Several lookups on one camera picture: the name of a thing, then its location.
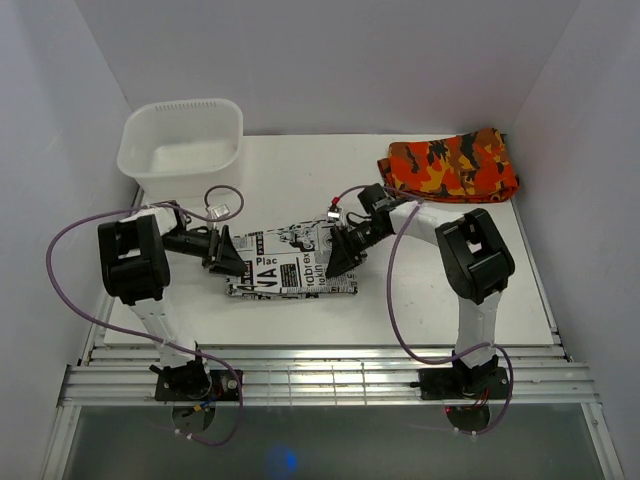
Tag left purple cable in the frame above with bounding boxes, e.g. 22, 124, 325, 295
45, 185, 246, 447

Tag white plastic basket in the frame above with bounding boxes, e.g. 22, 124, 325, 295
117, 98, 244, 200

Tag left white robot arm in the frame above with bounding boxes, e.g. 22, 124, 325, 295
97, 201, 247, 400

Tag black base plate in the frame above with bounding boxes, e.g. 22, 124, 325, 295
153, 369, 244, 402
415, 367, 511, 400

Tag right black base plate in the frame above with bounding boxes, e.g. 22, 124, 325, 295
415, 367, 511, 400

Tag aluminium rail frame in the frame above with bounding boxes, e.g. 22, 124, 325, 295
45, 204, 625, 479

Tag orange camouflage folded trousers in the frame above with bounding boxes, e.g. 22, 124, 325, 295
377, 128, 520, 204

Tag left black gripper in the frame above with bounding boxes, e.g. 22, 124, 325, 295
162, 225, 248, 277

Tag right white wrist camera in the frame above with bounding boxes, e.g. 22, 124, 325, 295
326, 197, 343, 222

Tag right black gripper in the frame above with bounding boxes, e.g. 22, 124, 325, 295
325, 221, 390, 279

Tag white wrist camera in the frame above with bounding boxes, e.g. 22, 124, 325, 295
326, 197, 343, 222
206, 204, 231, 222

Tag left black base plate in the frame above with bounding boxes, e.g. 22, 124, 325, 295
153, 369, 244, 402

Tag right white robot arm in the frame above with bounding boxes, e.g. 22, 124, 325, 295
326, 184, 515, 401

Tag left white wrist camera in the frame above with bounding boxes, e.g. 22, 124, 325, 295
206, 204, 231, 222

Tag newspaper print trousers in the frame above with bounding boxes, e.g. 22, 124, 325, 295
226, 216, 358, 300

